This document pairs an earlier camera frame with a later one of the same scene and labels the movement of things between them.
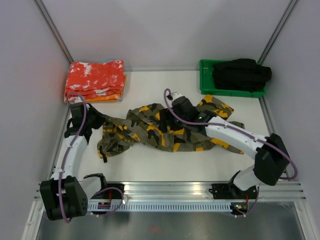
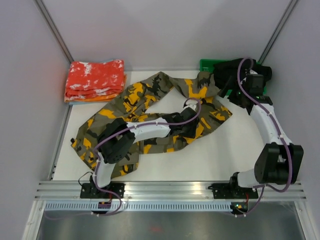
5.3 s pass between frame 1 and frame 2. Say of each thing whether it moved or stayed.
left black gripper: moved
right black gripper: moved
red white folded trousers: stayed
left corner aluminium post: stayed
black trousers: stayed
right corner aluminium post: stayed
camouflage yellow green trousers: moved
